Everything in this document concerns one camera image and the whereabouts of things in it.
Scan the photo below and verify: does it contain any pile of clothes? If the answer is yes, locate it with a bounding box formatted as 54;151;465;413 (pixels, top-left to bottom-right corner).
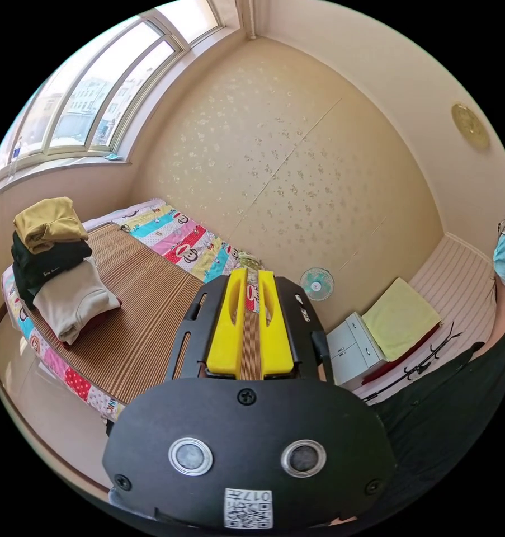
10;196;122;346

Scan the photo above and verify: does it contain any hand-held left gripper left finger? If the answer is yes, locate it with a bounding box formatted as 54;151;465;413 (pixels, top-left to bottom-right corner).
205;268;248;375

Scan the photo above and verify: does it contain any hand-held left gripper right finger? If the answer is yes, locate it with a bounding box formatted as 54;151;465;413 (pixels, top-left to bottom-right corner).
258;270;306;375

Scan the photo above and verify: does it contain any black coat hook rack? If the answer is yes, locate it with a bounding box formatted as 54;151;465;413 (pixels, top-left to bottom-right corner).
362;322;464;404

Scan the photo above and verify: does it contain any window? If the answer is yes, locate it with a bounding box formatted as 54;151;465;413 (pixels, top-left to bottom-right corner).
0;0;241;182

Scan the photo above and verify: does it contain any round gold lamp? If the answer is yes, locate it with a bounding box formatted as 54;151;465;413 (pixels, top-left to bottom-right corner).
451;102;491;150

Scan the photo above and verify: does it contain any person's body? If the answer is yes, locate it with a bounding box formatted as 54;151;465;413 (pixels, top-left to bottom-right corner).
361;208;505;530

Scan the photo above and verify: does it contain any white cupboard with yellow cloth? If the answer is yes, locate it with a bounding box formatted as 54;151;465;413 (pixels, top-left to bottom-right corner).
325;276;444;387

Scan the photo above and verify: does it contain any bed with woven mat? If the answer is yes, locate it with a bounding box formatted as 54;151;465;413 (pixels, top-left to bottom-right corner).
0;199;271;422

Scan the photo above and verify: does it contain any small white fan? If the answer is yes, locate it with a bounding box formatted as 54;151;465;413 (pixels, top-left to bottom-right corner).
299;267;335;303

